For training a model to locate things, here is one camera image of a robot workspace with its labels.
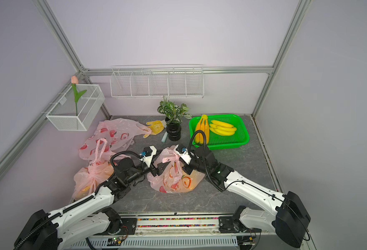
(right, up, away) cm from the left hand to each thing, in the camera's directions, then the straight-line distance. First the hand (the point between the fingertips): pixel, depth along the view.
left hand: (166, 155), depth 74 cm
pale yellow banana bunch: (+34, +14, +30) cm, 47 cm away
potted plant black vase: (+3, +21, +13) cm, 25 cm away
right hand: (+6, 0, +1) cm, 6 cm away
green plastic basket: (+42, +5, +31) cm, 52 cm away
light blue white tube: (-6, +8, +32) cm, 33 cm away
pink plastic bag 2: (+3, -10, -2) cm, 11 cm away
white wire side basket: (-49, +19, -2) cm, 52 cm away
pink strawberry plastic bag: (-43, +8, +32) cm, 54 cm away
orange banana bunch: (+21, +16, +34) cm, 43 cm away
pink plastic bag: (-39, -12, +1) cm, 40 cm away
